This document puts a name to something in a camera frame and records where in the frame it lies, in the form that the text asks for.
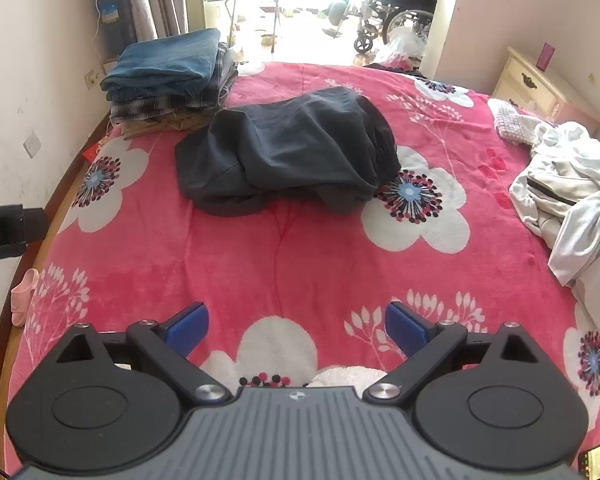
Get folded blue jeans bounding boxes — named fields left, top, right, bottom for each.
left=101, top=27, right=223, bottom=103

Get folded tan garment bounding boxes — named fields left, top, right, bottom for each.
left=121, top=112, right=216, bottom=140

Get wooden bed frame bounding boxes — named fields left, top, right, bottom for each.
left=0, top=110, right=113, bottom=471

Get pink slipper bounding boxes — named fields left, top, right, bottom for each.
left=11, top=268, right=40, bottom=328

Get white fluffy cloth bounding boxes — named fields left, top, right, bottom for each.
left=307, top=366, right=388, bottom=388

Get pink box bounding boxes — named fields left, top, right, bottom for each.
left=535, top=42, right=556, bottom=72

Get cream nightstand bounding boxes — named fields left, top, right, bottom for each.
left=491, top=46, right=600, bottom=133

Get wheelchair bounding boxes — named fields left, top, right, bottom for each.
left=352, top=0, right=438, bottom=53

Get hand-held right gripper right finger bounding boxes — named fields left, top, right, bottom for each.
left=362, top=300, right=541, bottom=406

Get dark grey garment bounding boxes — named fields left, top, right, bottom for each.
left=174, top=86, right=402, bottom=218

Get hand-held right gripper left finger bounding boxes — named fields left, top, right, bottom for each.
left=55, top=302, right=233, bottom=406

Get stack of folded clothes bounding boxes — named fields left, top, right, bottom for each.
left=110, top=42, right=240, bottom=123

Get white plastic bag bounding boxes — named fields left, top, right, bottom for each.
left=375, top=25, right=426, bottom=68

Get white knitted cloth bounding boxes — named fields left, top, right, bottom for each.
left=487, top=98, right=551, bottom=147

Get pink floral blanket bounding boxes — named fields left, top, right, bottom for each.
left=7, top=60, right=600, bottom=476

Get white jacket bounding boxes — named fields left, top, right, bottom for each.
left=509, top=121, right=600, bottom=331

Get blue appliance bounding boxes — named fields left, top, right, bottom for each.
left=96, top=0, right=137, bottom=56

